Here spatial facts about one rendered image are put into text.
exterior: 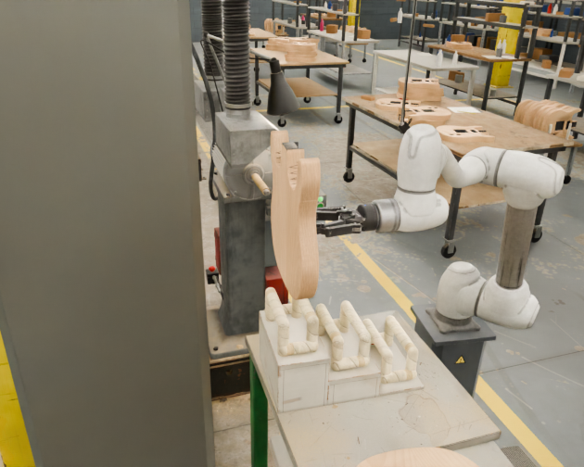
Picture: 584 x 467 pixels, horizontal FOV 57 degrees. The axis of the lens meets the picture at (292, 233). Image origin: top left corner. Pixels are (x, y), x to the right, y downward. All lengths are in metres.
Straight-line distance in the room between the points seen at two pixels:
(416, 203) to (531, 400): 2.02
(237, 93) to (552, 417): 2.28
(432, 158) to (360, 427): 0.75
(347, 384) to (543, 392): 1.94
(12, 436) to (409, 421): 1.61
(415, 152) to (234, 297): 1.64
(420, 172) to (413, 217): 0.12
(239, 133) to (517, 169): 0.97
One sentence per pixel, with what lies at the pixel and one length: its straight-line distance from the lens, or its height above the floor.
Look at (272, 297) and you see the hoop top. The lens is 1.58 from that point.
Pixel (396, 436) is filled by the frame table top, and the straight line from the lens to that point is 1.60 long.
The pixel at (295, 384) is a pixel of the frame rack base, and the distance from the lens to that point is 1.56.
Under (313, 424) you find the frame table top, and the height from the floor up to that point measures 0.93.
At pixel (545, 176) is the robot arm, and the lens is 1.94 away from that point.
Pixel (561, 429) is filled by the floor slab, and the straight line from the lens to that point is 3.22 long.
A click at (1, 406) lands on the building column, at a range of 2.47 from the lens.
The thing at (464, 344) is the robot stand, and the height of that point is 0.66.
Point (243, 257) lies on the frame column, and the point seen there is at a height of 0.76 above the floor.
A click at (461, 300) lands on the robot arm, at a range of 2.34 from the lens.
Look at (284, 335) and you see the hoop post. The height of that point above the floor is 1.17.
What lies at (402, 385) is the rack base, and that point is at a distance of 1.73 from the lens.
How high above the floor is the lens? 2.06
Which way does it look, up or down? 26 degrees down
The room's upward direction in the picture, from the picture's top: 1 degrees clockwise
